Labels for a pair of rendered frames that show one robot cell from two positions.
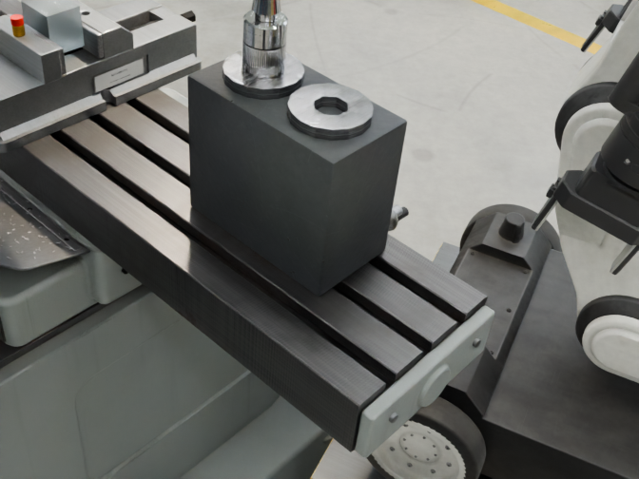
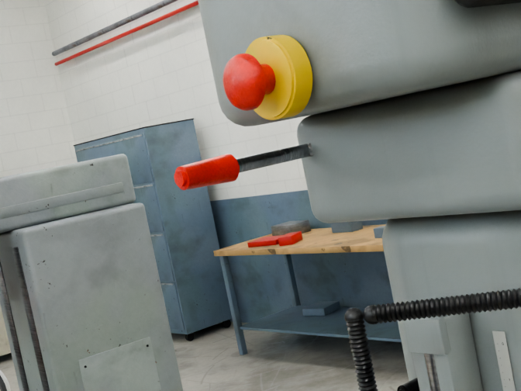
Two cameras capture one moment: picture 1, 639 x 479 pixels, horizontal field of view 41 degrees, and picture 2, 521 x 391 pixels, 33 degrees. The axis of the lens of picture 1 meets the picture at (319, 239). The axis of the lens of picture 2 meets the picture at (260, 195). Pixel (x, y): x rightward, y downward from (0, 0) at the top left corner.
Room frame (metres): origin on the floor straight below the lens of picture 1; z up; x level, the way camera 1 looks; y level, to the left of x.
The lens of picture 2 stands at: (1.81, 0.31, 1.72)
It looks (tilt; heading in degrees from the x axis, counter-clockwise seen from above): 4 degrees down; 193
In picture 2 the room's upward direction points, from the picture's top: 11 degrees counter-clockwise
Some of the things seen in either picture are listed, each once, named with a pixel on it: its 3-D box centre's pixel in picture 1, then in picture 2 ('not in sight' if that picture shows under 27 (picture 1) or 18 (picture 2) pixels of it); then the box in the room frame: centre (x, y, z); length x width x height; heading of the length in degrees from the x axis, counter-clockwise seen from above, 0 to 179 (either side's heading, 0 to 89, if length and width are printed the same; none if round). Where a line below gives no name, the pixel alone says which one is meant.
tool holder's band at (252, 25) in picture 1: (265, 21); not in sight; (0.83, 0.08, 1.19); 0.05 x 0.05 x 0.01
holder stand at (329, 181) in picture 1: (291, 162); not in sight; (0.80, 0.04, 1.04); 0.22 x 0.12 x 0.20; 51
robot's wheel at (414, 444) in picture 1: (420, 444); not in sight; (0.82, -0.19, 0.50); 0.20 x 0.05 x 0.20; 69
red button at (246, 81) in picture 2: not in sight; (251, 81); (1.20, 0.18, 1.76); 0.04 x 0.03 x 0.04; 51
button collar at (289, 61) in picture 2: not in sight; (276, 77); (1.18, 0.19, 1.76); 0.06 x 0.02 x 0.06; 51
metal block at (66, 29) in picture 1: (52, 23); not in sight; (1.04, 0.39, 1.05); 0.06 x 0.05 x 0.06; 51
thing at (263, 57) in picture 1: (264, 47); not in sight; (0.83, 0.08, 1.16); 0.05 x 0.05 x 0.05
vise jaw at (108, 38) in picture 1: (88, 25); not in sight; (1.09, 0.35, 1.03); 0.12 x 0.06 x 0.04; 51
